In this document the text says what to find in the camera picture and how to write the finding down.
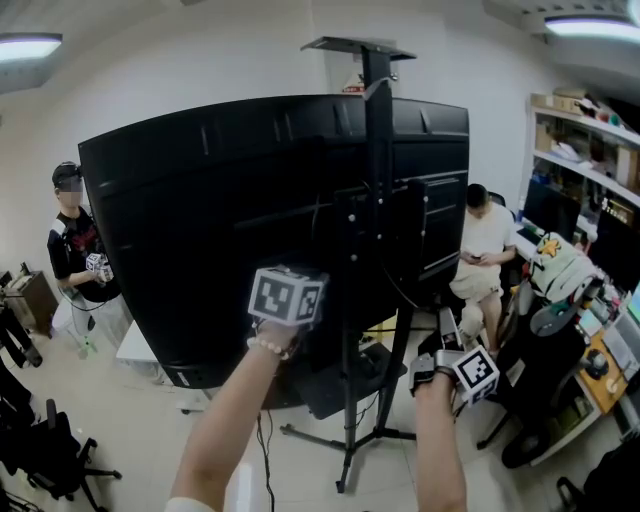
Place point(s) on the person's white shirt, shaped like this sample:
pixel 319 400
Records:
pixel 187 505

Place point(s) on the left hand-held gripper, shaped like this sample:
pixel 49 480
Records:
pixel 285 297

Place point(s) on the lit computer monitor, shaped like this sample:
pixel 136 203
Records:
pixel 635 305

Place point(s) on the red wall sign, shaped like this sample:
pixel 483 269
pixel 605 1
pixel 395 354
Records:
pixel 353 86

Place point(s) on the pale green backpack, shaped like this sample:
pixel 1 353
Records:
pixel 562 270

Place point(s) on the wooden-top work desk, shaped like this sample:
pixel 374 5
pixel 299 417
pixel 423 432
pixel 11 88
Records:
pixel 595 390

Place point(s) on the person's right forearm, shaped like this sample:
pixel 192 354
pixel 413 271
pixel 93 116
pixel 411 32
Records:
pixel 440 450

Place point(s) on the ceiling light panel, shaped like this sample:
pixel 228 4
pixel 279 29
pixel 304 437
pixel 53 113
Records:
pixel 590 26
pixel 27 47

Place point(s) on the large black TV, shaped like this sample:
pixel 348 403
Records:
pixel 200 200

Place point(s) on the black metal TV stand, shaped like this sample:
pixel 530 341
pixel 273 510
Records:
pixel 377 125

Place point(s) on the white wall shelf unit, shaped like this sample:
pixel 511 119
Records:
pixel 575 165

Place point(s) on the brown cabinet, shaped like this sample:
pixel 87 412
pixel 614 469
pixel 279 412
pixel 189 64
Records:
pixel 35 300

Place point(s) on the black computer monitor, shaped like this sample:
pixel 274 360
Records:
pixel 550 210

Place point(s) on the black office chair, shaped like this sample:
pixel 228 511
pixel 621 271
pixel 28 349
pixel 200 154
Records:
pixel 530 380
pixel 610 480
pixel 50 440

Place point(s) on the person's left forearm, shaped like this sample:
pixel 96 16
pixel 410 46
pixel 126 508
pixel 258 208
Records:
pixel 225 425

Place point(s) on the white desk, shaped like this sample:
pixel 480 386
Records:
pixel 135 345

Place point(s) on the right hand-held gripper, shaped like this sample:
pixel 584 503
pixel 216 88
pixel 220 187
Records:
pixel 477 375

